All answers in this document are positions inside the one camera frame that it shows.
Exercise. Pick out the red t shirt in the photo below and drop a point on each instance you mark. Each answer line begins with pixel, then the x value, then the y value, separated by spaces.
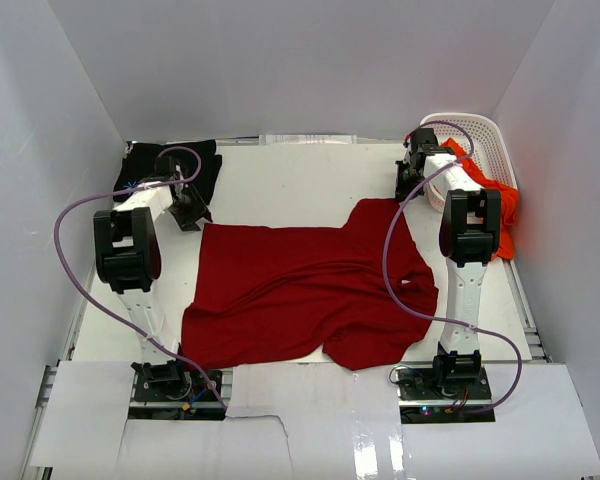
pixel 361 293

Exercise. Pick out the white papers at back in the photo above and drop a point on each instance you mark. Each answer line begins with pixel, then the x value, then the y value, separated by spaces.
pixel 306 139

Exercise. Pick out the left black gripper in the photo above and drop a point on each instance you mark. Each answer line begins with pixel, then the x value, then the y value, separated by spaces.
pixel 188 222

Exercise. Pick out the white plastic basket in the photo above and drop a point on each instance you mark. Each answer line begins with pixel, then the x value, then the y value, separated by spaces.
pixel 490 152

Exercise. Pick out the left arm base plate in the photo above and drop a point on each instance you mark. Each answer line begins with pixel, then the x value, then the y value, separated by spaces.
pixel 170 391

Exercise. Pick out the orange t shirt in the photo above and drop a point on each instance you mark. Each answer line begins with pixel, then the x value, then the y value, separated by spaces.
pixel 510 198

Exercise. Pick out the folded black t shirt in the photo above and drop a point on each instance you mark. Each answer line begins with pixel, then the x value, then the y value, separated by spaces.
pixel 139 162

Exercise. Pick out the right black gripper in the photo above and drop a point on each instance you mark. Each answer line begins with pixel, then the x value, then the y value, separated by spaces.
pixel 402 191

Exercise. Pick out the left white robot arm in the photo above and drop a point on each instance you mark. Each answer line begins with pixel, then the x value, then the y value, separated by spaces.
pixel 128 260

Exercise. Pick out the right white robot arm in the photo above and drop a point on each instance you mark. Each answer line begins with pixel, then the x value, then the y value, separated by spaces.
pixel 469 237

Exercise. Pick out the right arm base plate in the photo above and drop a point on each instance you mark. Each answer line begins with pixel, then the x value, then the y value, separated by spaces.
pixel 423 402

